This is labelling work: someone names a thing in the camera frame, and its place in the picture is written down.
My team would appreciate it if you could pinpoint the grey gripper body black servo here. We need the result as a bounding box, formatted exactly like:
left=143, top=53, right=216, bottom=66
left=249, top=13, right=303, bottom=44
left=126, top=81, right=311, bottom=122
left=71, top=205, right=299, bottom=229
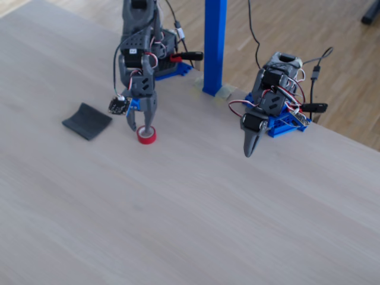
left=239, top=107, right=270, bottom=135

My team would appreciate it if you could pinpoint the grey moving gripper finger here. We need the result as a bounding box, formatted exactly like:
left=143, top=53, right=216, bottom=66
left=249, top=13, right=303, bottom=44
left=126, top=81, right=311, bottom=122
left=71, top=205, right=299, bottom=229
left=252, top=128, right=265, bottom=151
left=125, top=108, right=138, bottom=132

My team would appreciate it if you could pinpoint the grey gripper body with camera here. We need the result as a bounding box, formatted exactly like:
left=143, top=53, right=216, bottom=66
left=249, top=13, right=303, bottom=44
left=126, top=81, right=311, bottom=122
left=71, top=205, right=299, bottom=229
left=136, top=92, right=159, bottom=115

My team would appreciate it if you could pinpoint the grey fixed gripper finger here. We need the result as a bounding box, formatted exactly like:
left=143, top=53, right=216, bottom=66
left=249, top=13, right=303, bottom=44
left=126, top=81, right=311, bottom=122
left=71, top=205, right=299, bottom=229
left=243, top=129, right=258, bottom=159
left=142, top=110, right=158, bottom=135

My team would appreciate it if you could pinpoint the red tape roll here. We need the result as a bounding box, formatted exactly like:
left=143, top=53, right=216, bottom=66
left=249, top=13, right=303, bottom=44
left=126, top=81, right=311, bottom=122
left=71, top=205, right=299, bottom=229
left=136, top=125, right=157, bottom=145

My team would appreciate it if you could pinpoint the clear adhesive tape piece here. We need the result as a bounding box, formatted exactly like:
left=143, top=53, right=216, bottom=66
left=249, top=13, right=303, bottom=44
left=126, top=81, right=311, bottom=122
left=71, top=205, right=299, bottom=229
left=214, top=85, right=236, bottom=100

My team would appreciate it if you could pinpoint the dark grey folded mat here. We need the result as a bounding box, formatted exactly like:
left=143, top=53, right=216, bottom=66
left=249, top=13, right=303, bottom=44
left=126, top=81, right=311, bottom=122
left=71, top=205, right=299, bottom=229
left=61, top=102, right=113, bottom=141

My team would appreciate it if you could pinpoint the small controller circuit board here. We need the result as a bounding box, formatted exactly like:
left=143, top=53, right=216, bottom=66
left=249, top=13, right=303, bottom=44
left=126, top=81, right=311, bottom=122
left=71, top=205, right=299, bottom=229
left=291, top=112, right=312, bottom=126

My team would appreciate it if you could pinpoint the red black table clamp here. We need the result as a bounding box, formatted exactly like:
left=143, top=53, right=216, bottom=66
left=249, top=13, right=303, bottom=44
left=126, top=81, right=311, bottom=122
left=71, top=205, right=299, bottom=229
left=169, top=50, right=204, bottom=63

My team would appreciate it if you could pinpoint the dark furniture foot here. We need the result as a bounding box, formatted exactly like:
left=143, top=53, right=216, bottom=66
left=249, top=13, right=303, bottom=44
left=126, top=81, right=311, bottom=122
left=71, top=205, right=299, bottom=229
left=360, top=2, right=380, bottom=26

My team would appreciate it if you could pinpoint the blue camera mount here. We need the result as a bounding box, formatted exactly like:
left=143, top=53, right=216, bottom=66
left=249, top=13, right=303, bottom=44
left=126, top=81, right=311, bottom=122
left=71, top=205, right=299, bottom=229
left=128, top=97, right=142, bottom=117

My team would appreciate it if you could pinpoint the black camera circuit board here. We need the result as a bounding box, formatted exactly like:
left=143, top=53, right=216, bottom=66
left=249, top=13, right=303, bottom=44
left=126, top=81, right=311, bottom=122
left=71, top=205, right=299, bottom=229
left=107, top=96, right=133, bottom=117

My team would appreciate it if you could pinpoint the red white servo cable loop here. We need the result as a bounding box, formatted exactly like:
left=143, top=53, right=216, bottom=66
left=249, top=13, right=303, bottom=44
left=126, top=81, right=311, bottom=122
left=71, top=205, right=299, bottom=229
left=228, top=100, right=259, bottom=120

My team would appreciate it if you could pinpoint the blue arm base plate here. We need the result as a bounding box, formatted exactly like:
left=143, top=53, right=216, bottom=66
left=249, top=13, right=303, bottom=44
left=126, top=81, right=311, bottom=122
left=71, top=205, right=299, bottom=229
left=154, top=61, right=194, bottom=82
left=244, top=93, right=312, bottom=139

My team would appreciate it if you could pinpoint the red white servo cable bundle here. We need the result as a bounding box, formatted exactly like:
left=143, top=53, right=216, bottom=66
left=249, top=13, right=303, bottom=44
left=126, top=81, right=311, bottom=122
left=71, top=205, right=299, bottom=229
left=129, top=34, right=166, bottom=90
left=271, top=67, right=307, bottom=114

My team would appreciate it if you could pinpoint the grey robot arm without camera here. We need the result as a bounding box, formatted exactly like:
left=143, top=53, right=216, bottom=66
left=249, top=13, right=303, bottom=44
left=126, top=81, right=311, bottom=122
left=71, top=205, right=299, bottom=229
left=251, top=51, right=304, bottom=119

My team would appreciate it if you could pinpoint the grey robot arm with camera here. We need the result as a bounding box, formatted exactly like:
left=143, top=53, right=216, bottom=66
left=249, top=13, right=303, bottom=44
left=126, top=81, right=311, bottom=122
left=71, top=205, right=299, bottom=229
left=118, top=0, right=179, bottom=99

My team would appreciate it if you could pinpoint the black cable with inline adapter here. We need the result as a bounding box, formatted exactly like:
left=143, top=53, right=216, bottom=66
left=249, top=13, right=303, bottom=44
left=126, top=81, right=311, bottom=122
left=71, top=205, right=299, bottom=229
left=302, top=46, right=334, bottom=120

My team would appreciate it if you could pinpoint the black cable with white plug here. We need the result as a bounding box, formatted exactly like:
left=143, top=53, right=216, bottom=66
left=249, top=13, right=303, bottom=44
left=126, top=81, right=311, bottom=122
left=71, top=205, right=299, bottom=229
left=164, top=0, right=196, bottom=69

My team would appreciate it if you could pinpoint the thin black cable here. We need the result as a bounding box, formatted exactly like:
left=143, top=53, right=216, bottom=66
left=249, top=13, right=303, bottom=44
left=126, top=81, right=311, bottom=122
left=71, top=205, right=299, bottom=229
left=247, top=0, right=262, bottom=71

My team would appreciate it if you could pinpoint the blue upright post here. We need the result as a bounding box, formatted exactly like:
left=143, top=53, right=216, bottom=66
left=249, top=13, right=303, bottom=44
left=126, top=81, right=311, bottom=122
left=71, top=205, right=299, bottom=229
left=202, top=0, right=228, bottom=98

